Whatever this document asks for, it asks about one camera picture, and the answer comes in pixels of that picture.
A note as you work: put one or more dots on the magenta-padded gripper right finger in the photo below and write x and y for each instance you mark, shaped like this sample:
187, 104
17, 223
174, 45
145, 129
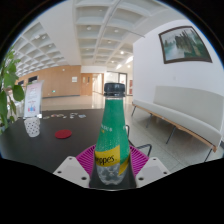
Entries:
151, 170

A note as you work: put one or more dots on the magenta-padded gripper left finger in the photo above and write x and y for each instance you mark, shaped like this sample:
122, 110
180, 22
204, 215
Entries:
71, 171

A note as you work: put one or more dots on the green plastic drink bottle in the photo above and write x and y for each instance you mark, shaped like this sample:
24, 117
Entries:
111, 133

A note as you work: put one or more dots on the black metal chair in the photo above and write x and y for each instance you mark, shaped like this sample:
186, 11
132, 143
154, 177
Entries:
149, 146
128, 130

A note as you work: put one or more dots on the flat round red coaster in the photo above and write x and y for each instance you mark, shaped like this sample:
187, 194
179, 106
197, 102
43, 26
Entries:
63, 134

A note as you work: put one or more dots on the small round blue badge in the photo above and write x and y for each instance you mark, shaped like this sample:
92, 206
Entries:
82, 116

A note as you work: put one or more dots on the white dotted mug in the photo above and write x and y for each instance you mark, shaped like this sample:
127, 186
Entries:
32, 128

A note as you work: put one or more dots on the long white bench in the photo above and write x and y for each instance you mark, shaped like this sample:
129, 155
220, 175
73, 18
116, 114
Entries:
186, 113

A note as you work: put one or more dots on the clear acrylic sign stand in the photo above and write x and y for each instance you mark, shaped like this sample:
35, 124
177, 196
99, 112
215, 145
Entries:
33, 98

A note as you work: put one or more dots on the black-framed glass door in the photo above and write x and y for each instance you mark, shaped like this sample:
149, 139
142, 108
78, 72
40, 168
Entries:
122, 78

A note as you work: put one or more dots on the group of ceiling lights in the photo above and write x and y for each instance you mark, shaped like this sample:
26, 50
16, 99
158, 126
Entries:
129, 60

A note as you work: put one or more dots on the green leafy potted plant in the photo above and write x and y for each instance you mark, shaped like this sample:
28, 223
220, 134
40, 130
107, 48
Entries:
8, 78

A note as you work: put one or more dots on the framed landscape painting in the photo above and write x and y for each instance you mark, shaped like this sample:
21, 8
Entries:
185, 45

